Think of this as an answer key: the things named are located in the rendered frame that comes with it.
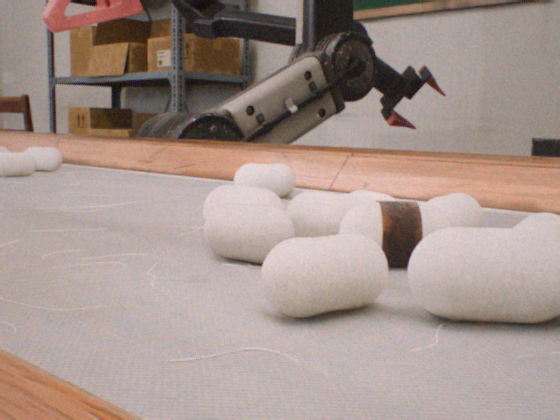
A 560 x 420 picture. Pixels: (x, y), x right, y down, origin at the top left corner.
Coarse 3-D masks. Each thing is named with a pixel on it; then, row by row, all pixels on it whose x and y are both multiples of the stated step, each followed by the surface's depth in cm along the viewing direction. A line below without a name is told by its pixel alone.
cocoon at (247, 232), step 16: (224, 208) 21; (240, 208) 20; (256, 208) 20; (272, 208) 20; (208, 224) 21; (224, 224) 20; (240, 224) 20; (256, 224) 20; (272, 224) 20; (288, 224) 20; (208, 240) 21; (224, 240) 20; (240, 240) 20; (256, 240) 20; (272, 240) 19; (224, 256) 21; (240, 256) 20; (256, 256) 20
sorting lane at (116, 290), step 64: (0, 192) 38; (64, 192) 39; (128, 192) 40; (192, 192) 40; (320, 192) 41; (0, 256) 21; (64, 256) 21; (128, 256) 21; (192, 256) 21; (0, 320) 14; (64, 320) 14; (128, 320) 14; (192, 320) 14; (256, 320) 15; (320, 320) 15; (384, 320) 15; (448, 320) 15; (128, 384) 11; (192, 384) 11; (256, 384) 11; (320, 384) 11; (384, 384) 11; (448, 384) 11; (512, 384) 11
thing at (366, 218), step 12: (360, 204) 20; (372, 204) 20; (420, 204) 20; (348, 216) 20; (360, 216) 20; (372, 216) 20; (432, 216) 20; (444, 216) 20; (348, 228) 20; (360, 228) 20; (372, 228) 19; (432, 228) 20
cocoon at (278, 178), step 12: (240, 168) 37; (252, 168) 37; (264, 168) 37; (276, 168) 37; (288, 168) 38; (240, 180) 37; (252, 180) 37; (264, 180) 37; (276, 180) 37; (288, 180) 37; (276, 192) 37; (288, 192) 38
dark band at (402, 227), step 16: (384, 208) 20; (400, 208) 20; (416, 208) 20; (384, 224) 19; (400, 224) 19; (416, 224) 20; (384, 240) 19; (400, 240) 19; (416, 240) 20; (400, 256) 20
